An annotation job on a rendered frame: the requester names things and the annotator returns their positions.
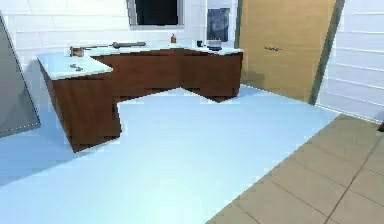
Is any framed blue wall picture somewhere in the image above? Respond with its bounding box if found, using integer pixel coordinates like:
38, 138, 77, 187
205, 6, 232, 44

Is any grey pot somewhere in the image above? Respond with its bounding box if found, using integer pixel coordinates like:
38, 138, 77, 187
207, 38, 224, 52

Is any brown kitchen counter cabinet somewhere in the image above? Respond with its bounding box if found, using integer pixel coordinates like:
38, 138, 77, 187
35, 42, 244, 154

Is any grey fridge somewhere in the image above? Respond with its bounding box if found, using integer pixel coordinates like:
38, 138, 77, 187
0, 11, 42, 139

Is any dark window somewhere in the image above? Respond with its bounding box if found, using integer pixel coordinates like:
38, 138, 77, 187
125, 0, 186, 29

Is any light wooden room door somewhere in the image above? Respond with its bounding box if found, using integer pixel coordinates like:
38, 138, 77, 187
238, 0, 338, 103

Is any grey sink faucet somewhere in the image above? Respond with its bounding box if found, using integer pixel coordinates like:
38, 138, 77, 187
89, 41, 148, 50

